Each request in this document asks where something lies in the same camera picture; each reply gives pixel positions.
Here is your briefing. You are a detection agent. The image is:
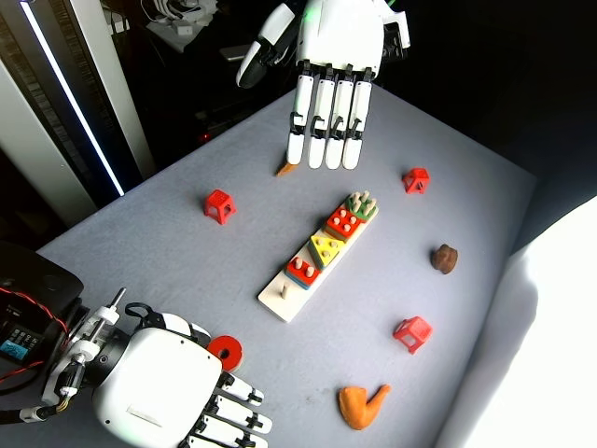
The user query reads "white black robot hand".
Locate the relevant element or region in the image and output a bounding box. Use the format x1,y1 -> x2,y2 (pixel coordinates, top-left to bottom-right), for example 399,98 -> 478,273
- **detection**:
90,301 -> 274,448
235,0 -> 384,172

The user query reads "stack of coloured rings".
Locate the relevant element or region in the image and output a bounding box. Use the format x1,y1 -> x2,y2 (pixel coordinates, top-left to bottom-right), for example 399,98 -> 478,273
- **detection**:
206,334 -> 244,373

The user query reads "wooden shape sorter board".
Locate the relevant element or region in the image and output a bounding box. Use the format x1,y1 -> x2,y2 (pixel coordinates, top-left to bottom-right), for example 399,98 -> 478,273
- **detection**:
257,200 -> 380,324

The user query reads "red rectangular block stack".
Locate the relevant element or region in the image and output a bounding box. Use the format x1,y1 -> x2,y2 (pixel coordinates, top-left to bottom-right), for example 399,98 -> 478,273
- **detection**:
284,255 -> 322,290

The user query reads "red square block stack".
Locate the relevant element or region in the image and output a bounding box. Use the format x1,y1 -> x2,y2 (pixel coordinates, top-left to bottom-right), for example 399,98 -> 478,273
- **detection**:
324,207 -> 363,242

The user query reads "yellow triangular block stack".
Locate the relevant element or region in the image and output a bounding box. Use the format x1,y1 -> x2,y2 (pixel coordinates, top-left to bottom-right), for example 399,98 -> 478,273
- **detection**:
308,234 -> 354,271

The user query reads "grey table cloth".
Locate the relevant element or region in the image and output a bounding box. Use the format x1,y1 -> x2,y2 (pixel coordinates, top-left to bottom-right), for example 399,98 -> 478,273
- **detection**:
0,83 -> 540,448

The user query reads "black meter with blue display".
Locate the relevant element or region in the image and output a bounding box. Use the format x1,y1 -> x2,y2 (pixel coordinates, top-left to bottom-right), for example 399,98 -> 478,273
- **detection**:
0,324 -> 46,366

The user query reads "red toy stool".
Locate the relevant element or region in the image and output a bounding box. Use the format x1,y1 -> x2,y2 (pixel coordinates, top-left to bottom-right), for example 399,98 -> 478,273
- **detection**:
392,315 -> 434,356
401,167 -> 431,195
202,188 -> 238,226

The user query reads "orange toy chicken drumstick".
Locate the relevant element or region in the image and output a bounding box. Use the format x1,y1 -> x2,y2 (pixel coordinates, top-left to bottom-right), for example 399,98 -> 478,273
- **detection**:
338,383 -> 393,431

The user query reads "brown toy lump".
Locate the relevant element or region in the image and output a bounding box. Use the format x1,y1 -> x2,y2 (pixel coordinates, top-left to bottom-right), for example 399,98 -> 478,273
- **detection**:
430,243 -> 459,275

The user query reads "white LED light bar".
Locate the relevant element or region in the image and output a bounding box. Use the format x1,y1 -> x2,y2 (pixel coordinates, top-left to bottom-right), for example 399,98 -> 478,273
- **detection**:
18,0 -> 126,198

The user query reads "white backdrop sheet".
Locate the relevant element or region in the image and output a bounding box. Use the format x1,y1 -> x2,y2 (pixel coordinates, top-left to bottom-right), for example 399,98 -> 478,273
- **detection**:
433,195 -> 597,448

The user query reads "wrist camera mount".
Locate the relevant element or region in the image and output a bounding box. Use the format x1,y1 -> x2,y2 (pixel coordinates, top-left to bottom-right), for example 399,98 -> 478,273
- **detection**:
381,7 -> 412,63

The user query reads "white device with cables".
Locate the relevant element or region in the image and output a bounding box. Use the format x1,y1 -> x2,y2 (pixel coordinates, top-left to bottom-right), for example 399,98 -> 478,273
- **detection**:
139,0 -> 218,52

